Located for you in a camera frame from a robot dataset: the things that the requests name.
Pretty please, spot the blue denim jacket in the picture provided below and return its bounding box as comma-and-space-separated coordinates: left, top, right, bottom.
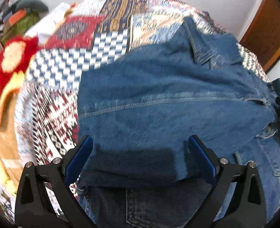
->
77, 17, 280, 227

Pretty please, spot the brown wooden door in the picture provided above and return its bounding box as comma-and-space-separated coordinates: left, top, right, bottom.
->
240, 0, 280, 73

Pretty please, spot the yellow towel blanket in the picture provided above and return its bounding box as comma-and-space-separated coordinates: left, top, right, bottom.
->
0, 71, 25, 195

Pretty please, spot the red plush toy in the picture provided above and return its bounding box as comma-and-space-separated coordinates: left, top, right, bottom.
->
0, 36, 41, 95

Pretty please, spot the white light blue shirt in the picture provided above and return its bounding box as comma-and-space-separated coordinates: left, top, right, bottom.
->
24, 2, 70, 44

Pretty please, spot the green storage box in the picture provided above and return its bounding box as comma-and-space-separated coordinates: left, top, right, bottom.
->
0, 12, 40, 45

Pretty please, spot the patchwork quilt bedspread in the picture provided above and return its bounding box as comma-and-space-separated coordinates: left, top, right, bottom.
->
0, 0, 270, 221

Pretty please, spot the orange shoe box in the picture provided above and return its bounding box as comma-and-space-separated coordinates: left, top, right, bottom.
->
8, 9, 27, 26

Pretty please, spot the grey green pillow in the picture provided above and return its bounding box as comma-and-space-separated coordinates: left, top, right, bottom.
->
12, 0, 49, 13

